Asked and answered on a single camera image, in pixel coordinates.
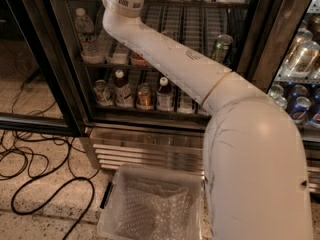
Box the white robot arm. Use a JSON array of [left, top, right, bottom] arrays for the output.
[[102, 0, 313, 240]]

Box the red coca cola can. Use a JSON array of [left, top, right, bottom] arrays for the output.
[[130, 52, 148, 66]]

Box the green white can bottom shelf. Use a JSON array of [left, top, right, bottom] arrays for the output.
[[93, 80, 112, 107]]

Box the green soda can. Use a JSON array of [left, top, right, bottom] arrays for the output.
[[211, 34, 233, 64]]

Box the clear water bottle middle shelf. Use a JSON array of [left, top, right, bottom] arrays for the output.
[[74, 8, 99, 56]]

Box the stainless steel fridge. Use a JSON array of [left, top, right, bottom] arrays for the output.
[[13, 0, 320, 194]]

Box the white green can right compartment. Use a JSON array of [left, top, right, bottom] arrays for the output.
[[268, 84, 287, 109]]

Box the open glass fridge door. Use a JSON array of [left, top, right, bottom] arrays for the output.
[[0, 0, 85, 137]]

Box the blue pepsi can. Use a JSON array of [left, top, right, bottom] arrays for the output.
[[307, 102, 320, 128], [288, 96, 311, 124]]

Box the silver can compartment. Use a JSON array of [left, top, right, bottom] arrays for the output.
[[289, 28, 313, 53], [282, 41, 320, 78]]

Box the closed glass fridge door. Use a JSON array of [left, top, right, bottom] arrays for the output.
[[248, 0, 311, 160]]

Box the dark tea bottle white cap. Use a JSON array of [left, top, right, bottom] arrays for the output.
[[157, 77, 173, 111]]

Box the brown tea bottle white cap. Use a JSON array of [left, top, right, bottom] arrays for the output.
[[113, 70, 133, 108]]

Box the clear plastic bin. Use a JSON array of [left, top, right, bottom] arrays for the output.
[[97, 164, 202, 240]]

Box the bubble wrap sheet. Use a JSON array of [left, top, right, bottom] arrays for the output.
[[115, 180, 191, 240]]

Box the black cable on floor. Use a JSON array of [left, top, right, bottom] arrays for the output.
[[0, 40, 100, 240]]

